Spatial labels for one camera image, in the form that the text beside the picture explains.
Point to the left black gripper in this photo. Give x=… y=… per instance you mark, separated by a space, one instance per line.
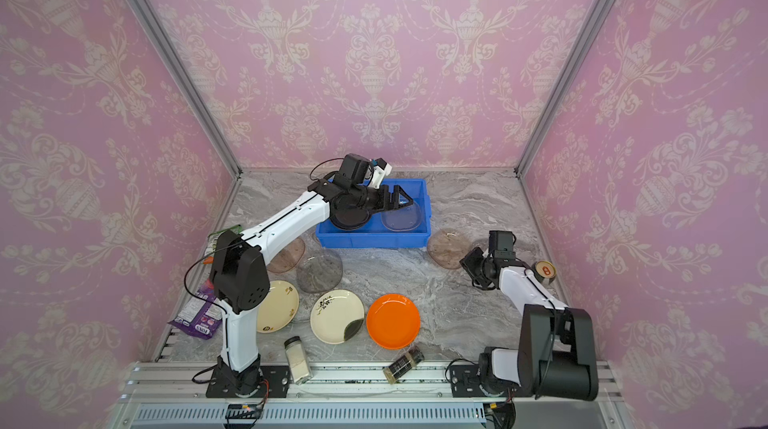
x=396 y=204

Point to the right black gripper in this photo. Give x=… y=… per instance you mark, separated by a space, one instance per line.
x=473 y=264

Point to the clear glass plate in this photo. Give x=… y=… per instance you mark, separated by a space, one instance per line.
x=405 y=219

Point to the pinkish translucent plate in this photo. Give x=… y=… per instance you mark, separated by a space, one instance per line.
x=447 y=247

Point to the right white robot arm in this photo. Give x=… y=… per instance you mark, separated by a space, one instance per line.
x=556 y=355

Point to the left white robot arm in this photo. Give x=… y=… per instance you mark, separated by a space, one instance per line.
x=240 y=277

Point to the blue plastic bin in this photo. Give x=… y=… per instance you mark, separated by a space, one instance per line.
x=374 y=235

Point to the green drink can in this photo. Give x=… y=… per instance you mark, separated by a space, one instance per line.
x=545 y=272

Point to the grey translucent plate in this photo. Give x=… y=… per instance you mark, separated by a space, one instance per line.
x=319 y=273

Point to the orange plate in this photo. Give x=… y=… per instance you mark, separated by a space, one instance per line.
x=393 y=321

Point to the brown translucent plate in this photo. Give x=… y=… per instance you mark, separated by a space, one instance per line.
x=288 y=258

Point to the cream plate black patch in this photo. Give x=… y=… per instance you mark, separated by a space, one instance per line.
x=337 y=317

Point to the dark spice jar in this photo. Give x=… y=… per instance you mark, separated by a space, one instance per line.
x=406 y=362

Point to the cream flower plate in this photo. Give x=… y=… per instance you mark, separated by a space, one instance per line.
x=279 y=308

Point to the white spice jar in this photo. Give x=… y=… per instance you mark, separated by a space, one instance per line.
x=297 y=360

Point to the purple snack bag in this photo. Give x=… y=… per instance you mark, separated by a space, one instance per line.
x=199 y=317

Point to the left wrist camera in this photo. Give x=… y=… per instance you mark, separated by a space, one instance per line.
x=380 y=169

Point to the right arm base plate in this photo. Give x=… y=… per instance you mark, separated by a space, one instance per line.
x=469 y=380

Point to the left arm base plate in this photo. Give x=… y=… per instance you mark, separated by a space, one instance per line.
x=270 y=381

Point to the aluminium frame rail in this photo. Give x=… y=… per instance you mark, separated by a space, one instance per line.
x=352 y=395

